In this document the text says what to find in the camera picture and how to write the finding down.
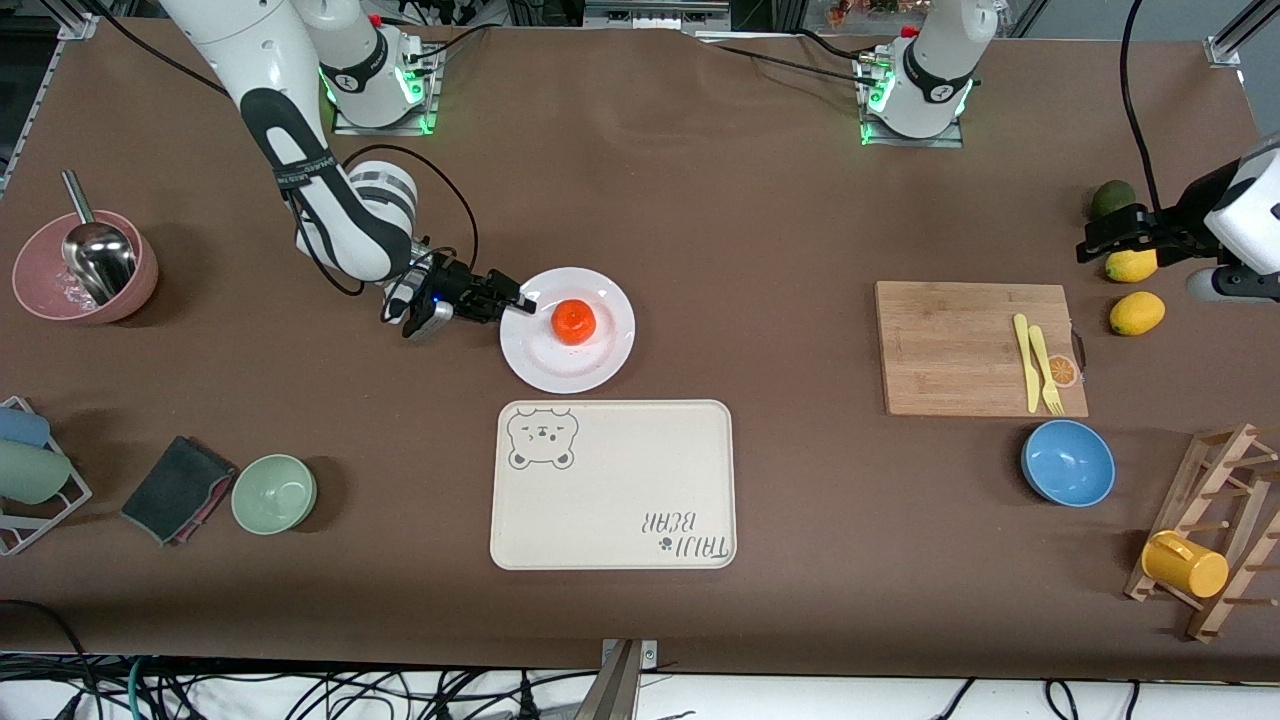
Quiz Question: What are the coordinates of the orange mandarin fruit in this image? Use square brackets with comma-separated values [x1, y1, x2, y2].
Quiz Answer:
[551, 298, 600, 347]

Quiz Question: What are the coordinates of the yellow lemon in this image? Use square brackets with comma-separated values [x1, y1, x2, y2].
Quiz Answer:
[1105, 248, 1159, 284]
[1108, 291, 1167, 337]

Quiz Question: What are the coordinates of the black right arm base cable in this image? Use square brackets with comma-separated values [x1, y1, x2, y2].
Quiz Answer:
[400, 22, 496, 76]

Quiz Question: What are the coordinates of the yellow mug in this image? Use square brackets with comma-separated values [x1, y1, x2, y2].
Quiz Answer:
[1141, 530, 1230, 600]

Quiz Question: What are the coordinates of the pink bowl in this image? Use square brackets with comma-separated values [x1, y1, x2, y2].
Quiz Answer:
[11, 208, 160, 325]

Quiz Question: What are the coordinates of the wooden mug rack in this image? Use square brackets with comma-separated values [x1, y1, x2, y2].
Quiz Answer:
[1123, 422, 1280, 643]

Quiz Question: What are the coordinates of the dark grey cloth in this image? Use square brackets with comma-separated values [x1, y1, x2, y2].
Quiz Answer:
[120, 435, 239, 546]

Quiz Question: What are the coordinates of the yellow plastic knife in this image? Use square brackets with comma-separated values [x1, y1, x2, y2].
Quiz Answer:
[1013, 313, 1042, 414]

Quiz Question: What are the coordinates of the pale green bowl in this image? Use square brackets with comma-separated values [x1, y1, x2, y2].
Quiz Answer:
[230, 454, 319, 536]

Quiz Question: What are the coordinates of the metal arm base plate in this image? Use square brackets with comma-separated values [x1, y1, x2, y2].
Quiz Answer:
[858, 55, 966, 150]
[332, 40, 443, 137]

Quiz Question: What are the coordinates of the white round plate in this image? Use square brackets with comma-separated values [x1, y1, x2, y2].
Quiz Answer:
[499, 266, 637, 395]

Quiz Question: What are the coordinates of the cream bear print tray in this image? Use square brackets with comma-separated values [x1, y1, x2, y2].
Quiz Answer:
[489, 399, 738, 572]

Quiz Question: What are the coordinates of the black left arm base cable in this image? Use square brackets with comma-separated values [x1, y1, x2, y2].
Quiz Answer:
[700, 30, 871, 86]

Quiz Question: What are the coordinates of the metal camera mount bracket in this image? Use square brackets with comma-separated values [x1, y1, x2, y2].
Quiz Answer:
[583, 638, 661, 720]

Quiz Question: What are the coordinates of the dark green avocado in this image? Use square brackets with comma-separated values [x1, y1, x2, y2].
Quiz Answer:
[1090, 180, 1138, 221]

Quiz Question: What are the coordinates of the light blue cup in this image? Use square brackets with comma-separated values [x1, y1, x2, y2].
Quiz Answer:
[0, 406, 51, 448]

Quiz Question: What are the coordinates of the pale green cup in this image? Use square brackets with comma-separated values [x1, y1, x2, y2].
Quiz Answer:
[0, 440, 73, 506]

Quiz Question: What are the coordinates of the metal scoop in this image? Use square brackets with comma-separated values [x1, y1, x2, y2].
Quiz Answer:
[60, 168, 139, 306]

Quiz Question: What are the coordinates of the bamboo cutting board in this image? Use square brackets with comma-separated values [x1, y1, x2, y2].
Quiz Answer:
[875, 280, 1090, 419]

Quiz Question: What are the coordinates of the black arm base cable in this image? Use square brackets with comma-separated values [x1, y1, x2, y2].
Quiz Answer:
[400, 22, 496, 76]
[700, 30, 871, 86]

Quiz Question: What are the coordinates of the blue bowl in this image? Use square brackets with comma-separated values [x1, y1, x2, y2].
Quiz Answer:
[1020, 419, 1117, 509]

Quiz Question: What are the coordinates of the yellow plastic fork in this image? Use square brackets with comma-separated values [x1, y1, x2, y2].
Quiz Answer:
[1028, 325, 1065, 416]

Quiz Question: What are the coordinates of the pink cloth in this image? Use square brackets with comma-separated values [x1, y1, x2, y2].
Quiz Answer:
[165, 465, 239, 547]

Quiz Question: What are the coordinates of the white wire cup rack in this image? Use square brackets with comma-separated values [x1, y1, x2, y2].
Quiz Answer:
[0, 395, 94, 557]

